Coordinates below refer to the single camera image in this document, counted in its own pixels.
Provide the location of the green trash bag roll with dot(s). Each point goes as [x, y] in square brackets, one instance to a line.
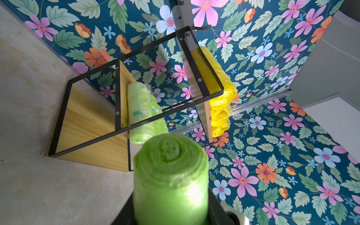
[160, 124]
[171, 182]
[139, 109]

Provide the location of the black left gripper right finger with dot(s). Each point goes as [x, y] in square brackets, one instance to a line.
[216, 214]

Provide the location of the yellow trash bag roll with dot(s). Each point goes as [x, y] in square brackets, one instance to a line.
[220, 115]
[214, 77]
[219, 130]

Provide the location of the wooden shelf with black frame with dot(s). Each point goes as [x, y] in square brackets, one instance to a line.
[87, 132]

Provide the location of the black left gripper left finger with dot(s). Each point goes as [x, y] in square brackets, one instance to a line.
[126, 216]

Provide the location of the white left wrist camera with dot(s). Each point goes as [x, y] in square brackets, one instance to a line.
[237, 217]

